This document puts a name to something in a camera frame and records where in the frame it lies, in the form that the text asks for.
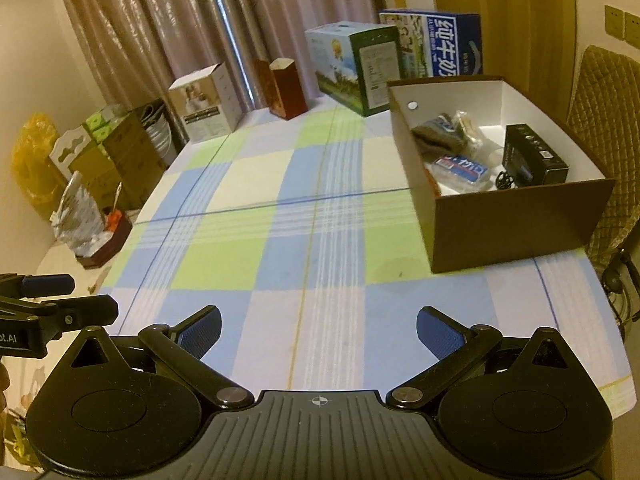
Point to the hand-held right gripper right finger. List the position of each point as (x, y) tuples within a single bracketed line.
[(440, 334)]

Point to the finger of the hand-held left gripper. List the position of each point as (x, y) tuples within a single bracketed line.
[(47, 285), (85, 310)]

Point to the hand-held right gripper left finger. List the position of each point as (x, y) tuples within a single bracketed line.
[(200, 334)]

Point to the brown cardboard box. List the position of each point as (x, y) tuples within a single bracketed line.
[(510, 230)]

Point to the blue label floss pick box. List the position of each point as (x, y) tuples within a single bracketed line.
[(462, 170)]

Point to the clear plastic container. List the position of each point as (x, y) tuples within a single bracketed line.
[(487, 155)]

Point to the clear plastic bagged items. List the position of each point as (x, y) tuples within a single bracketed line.
[(440, 140)]

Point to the black product box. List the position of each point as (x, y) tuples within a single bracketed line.
[(535, 155)]

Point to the dark red wooden box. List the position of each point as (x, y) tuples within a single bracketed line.
[(107, 242)]

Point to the crinkled plastic bag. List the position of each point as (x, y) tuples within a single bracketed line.
[(77, 215)]

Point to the yellow plastic bag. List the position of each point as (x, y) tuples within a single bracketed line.
[(35, 160)]

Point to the white chair back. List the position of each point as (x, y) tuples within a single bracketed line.
[(70, 152)]

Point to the plaid tablecloth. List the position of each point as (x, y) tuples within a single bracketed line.
[(300, 240)]

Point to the stack of cardboard boxes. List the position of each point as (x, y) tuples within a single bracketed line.
[(125, 160)]

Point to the green tissue packs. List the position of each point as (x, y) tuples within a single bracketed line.
[(102, 122)]

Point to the stack of white bowls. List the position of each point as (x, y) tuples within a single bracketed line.
[(157, 130)]

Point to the white product box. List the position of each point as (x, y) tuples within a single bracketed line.
[(207, 110)]

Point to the dark red paper box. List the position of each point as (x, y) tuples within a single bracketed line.
[(285, 90)]

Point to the chair with quilted cover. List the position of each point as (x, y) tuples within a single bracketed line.
[(605, 125)]

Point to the green milk carton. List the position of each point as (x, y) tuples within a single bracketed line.
[(340, 65)]

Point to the blue milk carton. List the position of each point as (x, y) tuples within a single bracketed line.
[(445, 45)]

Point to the beige curtain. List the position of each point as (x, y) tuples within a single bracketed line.
[(200, 25)]

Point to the double wall socket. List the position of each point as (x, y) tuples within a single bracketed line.
[(620, 22)]

